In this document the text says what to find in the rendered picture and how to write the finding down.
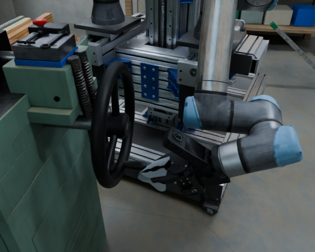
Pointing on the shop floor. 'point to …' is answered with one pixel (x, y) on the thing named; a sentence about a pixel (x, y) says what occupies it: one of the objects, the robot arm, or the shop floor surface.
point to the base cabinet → (56, 205)
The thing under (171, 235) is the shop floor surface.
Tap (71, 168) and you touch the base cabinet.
